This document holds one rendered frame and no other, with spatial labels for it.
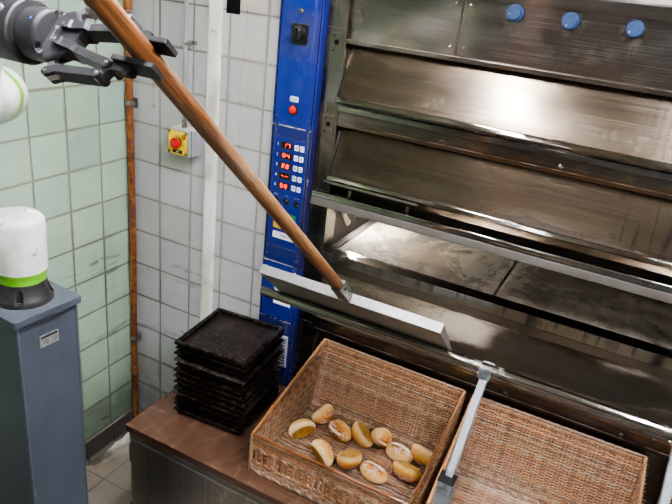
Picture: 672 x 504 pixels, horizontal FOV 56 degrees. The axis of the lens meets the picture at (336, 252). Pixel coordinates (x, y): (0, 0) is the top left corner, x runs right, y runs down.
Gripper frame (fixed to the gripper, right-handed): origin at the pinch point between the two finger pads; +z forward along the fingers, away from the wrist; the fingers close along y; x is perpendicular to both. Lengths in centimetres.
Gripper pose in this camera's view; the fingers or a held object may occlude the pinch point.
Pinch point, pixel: (145, 55)
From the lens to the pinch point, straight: 90.5
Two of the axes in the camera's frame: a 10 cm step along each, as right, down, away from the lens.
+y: -3.9, 8.9, -2.5
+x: -2.7, -3.7, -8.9
